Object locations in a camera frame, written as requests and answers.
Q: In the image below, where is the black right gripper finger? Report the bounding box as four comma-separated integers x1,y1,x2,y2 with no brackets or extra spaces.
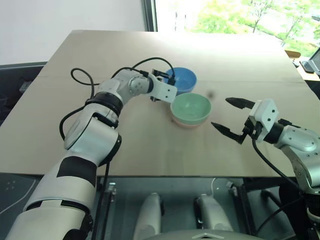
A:
210,121,248,146
225,97,256,110

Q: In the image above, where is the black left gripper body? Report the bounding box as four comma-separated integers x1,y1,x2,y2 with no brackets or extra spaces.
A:
150,69,168,104

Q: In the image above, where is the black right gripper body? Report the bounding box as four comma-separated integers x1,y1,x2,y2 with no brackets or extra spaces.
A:
241,115,264,143

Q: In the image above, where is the blue bowl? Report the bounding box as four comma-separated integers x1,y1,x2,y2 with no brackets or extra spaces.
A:
165,66,198,97

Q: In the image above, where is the pink bowl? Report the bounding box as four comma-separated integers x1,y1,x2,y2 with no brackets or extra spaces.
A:
172,113,208,130

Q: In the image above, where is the green bowl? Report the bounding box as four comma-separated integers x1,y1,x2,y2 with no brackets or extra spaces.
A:
170,92,213,125

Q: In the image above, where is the black table leg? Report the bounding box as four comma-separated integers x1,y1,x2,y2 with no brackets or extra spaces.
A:
226,177,257,236
98,176,118,240

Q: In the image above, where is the wooden side desk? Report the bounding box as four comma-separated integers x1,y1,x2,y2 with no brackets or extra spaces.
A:
284,49,320,102

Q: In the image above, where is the black desk device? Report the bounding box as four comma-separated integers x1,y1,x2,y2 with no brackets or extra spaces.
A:
299,59,316,74

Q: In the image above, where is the silver right robot leg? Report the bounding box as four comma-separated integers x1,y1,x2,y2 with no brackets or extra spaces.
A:
194,193,234,233

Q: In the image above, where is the silver robot leg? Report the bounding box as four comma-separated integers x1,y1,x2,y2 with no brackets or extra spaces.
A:
133,192,165,240
194,193,234,233

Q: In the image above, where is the dark monitor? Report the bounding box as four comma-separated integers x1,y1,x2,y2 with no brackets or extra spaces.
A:
308,52,320,74

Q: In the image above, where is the silver left robot leg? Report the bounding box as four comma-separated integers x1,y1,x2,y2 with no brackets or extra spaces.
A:
133,192,165,240

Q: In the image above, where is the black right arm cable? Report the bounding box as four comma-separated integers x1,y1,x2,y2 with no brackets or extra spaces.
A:
251,138,306,232

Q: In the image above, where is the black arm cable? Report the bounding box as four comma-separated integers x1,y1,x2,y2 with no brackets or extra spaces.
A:
59,57,176,240
251,138,306,232

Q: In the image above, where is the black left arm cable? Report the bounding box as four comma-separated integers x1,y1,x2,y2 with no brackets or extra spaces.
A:
59,57,176,240

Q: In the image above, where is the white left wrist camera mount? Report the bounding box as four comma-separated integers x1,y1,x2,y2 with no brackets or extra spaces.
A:
149,72,179,104

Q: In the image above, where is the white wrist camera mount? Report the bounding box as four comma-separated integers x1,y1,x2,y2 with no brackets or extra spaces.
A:
250,98,280,141
149,72,179,104

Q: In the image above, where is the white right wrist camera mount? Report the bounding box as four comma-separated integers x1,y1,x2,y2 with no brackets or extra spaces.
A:
250,98,280,141

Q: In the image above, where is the thin white cable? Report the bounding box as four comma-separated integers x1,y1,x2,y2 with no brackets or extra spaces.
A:
210,177,217,199

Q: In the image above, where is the dark window frame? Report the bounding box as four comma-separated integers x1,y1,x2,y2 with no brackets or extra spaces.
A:
143,0,159,33

